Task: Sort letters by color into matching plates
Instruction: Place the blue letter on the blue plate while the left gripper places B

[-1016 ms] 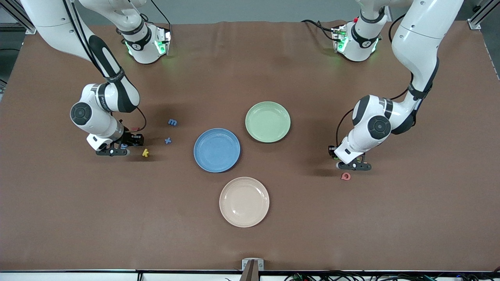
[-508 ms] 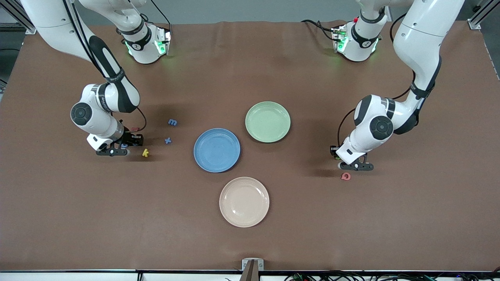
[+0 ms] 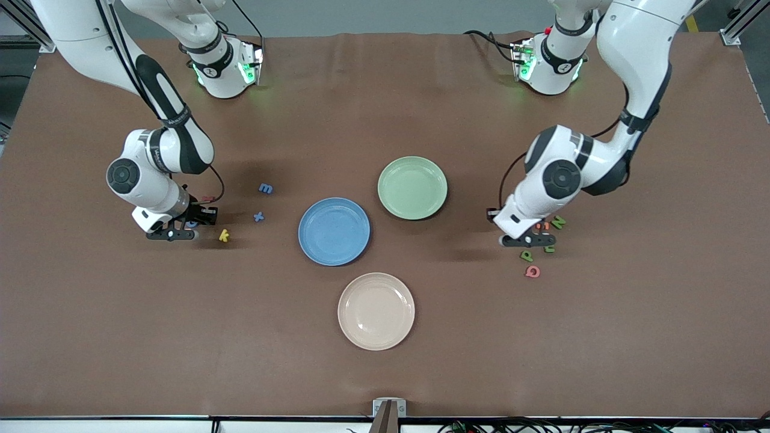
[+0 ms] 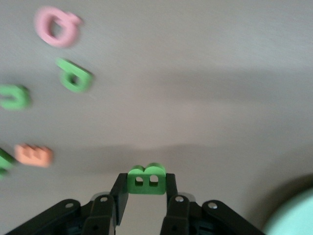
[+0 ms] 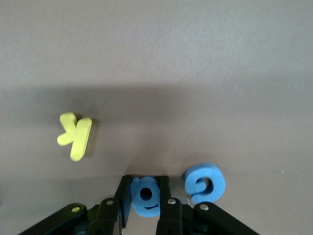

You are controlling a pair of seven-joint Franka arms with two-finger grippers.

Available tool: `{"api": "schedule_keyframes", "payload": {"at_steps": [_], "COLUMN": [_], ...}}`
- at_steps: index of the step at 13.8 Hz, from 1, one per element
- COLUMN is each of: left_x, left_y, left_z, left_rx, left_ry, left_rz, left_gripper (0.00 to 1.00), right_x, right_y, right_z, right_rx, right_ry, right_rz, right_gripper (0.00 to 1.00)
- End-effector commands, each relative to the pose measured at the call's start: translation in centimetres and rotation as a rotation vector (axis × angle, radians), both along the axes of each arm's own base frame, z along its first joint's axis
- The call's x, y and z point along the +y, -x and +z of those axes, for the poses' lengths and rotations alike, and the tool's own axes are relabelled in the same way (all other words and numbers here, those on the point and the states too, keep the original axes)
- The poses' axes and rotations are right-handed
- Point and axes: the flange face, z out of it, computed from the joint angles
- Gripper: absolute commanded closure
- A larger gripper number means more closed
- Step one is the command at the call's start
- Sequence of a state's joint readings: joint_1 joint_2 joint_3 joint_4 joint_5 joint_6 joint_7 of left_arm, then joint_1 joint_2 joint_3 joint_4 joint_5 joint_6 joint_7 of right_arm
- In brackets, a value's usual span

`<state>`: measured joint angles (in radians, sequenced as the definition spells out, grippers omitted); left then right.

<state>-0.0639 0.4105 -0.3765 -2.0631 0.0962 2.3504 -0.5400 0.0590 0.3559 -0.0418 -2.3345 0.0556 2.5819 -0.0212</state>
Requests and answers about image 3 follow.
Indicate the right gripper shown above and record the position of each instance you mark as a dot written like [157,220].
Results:
[197,213]

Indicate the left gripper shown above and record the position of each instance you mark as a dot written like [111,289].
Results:
[541,230]

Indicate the green foam letter P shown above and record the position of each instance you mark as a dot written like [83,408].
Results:
[528,257]

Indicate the green foam letter N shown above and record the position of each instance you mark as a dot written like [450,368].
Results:
[558,222]

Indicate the pink foam letter Q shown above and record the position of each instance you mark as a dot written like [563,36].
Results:
[527,272]

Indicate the blue foam letter m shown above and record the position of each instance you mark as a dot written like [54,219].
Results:
[266,189]

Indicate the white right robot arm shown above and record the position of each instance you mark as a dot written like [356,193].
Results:
[78,36]

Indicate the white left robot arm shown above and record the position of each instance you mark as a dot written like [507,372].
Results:
[637,36]

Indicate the yellow foam letter k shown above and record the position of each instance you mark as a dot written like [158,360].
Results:
[222,235]

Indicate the green plate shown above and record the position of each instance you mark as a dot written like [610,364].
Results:
[412,187]

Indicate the blue plate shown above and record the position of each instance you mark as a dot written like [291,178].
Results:
[334,231]

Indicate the brown table cover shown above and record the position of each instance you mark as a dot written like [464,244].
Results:
[385,120]

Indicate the beige plate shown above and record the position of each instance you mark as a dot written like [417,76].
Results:
[376,311]

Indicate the white table edge rail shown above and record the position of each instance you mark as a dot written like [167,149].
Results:
[120,427]

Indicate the grey metal bracket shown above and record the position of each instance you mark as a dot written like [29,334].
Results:
[376,408]

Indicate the grey camera post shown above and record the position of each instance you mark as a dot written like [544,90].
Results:
[388,421]

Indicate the aluminium frame profile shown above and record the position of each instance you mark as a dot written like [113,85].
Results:
[731,37]
[18,42]

